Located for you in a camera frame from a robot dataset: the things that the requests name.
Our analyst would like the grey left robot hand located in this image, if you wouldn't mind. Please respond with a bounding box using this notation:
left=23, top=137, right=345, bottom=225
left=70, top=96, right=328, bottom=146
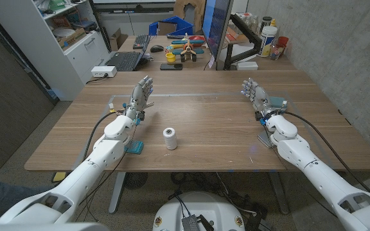
left=123, top=75, right=155, bottom=122

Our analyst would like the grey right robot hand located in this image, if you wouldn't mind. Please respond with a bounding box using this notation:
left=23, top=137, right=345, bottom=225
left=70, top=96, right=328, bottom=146
left=241, top=77, right=284, bottom=122

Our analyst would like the small cyan flip phone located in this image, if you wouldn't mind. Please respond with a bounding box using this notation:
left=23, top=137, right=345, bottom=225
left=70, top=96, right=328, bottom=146
left=270, top=96, right=288, bottom=110

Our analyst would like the cyan pill container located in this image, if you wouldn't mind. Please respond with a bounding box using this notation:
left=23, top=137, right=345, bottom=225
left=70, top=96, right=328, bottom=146
left=123, top=140, right=145, bottom=155

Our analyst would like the small white box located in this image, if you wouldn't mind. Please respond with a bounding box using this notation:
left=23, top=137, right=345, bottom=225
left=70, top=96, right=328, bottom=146
left=236, top=61, right=259, bottom=71

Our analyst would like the black laptop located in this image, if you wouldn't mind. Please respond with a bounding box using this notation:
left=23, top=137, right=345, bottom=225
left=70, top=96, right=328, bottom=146
left=105, top=35, right=152, bottom=72

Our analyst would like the black smartphone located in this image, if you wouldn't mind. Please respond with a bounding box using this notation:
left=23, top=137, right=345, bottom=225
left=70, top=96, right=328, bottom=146
left=159, top=63, right=184, bottom=71

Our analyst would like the flat silver metal object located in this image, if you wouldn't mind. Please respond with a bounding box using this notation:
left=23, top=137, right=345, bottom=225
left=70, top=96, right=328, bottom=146
left=257, top=130, right=276, bottom=149

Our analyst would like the white power strip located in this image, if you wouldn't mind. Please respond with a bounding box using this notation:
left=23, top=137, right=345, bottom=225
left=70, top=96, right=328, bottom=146
left=91, top=65, right=118, bottom=78

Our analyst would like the clear glass jar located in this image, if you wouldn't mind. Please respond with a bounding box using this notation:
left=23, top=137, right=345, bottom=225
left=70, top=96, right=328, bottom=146
left=270, top=43, right=285, bottom=61

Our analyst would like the black keyboard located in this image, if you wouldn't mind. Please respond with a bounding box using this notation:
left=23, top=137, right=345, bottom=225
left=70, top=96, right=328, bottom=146
left=132, top=34, right=151, bottom=50

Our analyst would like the white canister with label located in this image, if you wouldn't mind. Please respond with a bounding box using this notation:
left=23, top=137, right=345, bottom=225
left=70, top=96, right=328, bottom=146
left=257, top=26, right=278, bottom=58

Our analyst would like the open cardboard box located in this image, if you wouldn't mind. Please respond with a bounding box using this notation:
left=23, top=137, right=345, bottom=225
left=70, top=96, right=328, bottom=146
left=109, top=28, right=128, bottom=51

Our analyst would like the wooden toy airplane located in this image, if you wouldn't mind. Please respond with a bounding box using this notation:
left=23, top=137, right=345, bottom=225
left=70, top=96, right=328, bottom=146
left=171, top=33, right=206, bottom=63

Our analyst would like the dark bottle with black lid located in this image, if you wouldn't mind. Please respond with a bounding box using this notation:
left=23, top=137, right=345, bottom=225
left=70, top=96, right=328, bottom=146
left=261, top=16, right=273, bottom=33

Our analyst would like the red bowl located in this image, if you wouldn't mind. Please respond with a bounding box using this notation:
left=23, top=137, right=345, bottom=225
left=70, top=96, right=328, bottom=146
left=189, top=35, right=206, bottom=47

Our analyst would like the blue plastic bin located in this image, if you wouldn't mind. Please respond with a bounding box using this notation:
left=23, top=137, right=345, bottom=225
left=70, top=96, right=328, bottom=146
left=148, top=15, right=195, bottom=37

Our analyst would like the round black floor fan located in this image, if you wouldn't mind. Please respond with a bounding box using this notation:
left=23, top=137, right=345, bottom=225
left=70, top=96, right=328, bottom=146
left=123, top=172, right=149, bottom=190

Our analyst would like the computer monitor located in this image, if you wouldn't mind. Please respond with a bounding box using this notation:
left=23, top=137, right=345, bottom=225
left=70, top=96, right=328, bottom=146
left=202, top=0, right=234, bottom=62

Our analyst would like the cardboard box on shelf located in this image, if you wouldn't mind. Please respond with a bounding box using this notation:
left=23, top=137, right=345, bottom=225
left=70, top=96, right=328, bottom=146
left=58, top=27, right=87, bottom=49

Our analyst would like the grey table leg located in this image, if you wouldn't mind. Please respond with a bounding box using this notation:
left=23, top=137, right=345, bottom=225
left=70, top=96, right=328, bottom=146
left=108, top=172, right=127, bottom=214
left=268, top=172, right=290, bottom=215

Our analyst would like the white bowl on shelf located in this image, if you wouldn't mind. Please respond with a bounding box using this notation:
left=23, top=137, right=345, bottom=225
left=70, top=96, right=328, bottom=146
left=52, top=28, right=76, bottom=39

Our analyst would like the white shelf cabinet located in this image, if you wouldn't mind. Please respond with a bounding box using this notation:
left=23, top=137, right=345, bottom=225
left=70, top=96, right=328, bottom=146
left=0, top=0, right=112, bottom=102

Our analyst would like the yellow item on floor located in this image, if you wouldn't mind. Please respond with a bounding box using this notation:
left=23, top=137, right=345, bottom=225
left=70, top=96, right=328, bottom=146
left=52, top=171, right=67, bottom=183

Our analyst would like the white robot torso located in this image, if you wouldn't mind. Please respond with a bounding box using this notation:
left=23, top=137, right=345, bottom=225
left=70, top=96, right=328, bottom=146
left=152, top=191, right=246, bottom=231

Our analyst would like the person's leg in jeans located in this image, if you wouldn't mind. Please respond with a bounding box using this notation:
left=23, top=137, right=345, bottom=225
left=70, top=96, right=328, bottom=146
left=0, top=175, right=53, bottom=219

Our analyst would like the white string roll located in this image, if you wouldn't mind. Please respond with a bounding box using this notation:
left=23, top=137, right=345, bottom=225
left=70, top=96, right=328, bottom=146
left=163, top=127, right=179, bottom=151

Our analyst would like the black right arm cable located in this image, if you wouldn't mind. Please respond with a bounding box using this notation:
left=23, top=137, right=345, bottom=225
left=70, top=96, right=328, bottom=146
left=283, top=111, right=370, bottom=193

